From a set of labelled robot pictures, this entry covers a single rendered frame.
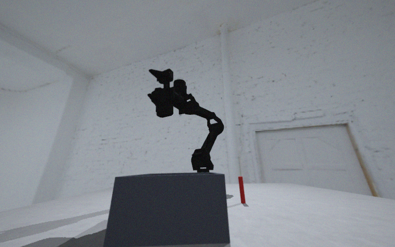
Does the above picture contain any red peg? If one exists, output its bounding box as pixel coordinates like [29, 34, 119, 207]
[238, 177, 246, 203]

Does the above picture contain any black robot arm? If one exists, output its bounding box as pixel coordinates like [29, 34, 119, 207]
[151, 79, 224, 172]

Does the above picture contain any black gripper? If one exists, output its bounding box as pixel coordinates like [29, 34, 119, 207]
[148, 69, 182, 118]

